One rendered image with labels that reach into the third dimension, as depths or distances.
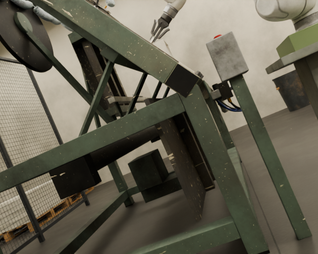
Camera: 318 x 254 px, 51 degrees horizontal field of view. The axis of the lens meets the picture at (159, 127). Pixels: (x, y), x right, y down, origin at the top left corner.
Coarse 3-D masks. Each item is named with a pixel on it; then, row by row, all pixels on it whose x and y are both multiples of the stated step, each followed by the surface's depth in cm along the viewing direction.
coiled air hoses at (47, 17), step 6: (12, 0) 259; (18, 0) 261; (24, 0) 269; (24, 6) 269; (30, 6) 276; (36, 6) 292; (36, 12) 291; (42, 12) 299; (42, 18) 298; (48, 18) 302; (54, 18) 313; (72, 30) 353
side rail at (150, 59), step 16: (48, 0) 152; (64, 0) 151; (80, 0) 150; (80, 16) 150; (96, 16) 149; (96, 32) 149; (112, 32) 148; (128, 32) 147; (112, 48) 149; (128, 48) 147; (144, 48) 146; (144, 64) 147; (160, 64) 145; (176, 64) 144; (160, 80) 146
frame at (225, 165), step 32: (192, 96) 144; (128, 128) 151; (160, 128) 159; (192, 128) 227; (224, 128) 350; (32, 160) 161; (64, 160) 158; (96, 160) 176; (160, 160) 275; (192, 160) 207; (224, 160) 144; (0, 192) 170; (64, 192) 159; (128, 192) 375; (160, 192) 258; (192, 192) 166; (224, 192) 145; (96, 224) 283; (224, 224) 146; (256, 224) 144
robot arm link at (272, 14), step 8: (256, 0) 152; (264, 0) 149; (272, 0) 146; (280, 0) 146; (288, 0) 147; (296, 0) 150; (304, 0) 155; (256, 8) 154; (264, 8) 150; (272, 8) 148; (280, 8) 147; (288, 8) 149; (296, 8) 153; (264, 16) 152; (272, 16) 151; (280, 16) 151; (288, 16) 154; (296, 16) 161
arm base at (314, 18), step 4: (308, 16) 161; (312, 16) 161; (316, 16) 160; (300, 20) 164; (304, 20) 163; (308, 20) 161; (312, 20) 161; (316, 20) 160; (296, 24) 167; (300, 24) 164; (304, 24) 163; (308, 24) 161; (312, 24) 160; (296, 28) 168; (300, 28) 161; (304, 28) 161
